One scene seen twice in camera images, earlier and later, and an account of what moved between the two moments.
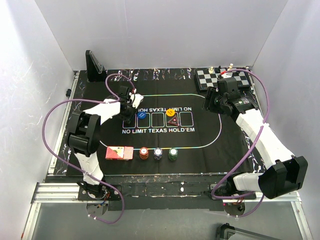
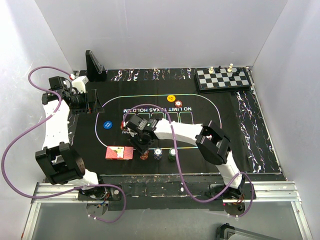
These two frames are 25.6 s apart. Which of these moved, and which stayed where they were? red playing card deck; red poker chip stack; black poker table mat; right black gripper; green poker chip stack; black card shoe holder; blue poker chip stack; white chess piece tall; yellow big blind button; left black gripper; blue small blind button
Moved: right black gripper; blue small blind button; yellow big blind button; left black gripper
Stayed: black card shoe holder; green poker chip stack; red poker chip stack; blue poker chip stack; red playing card deck; white chess piece tall; black poker table mat
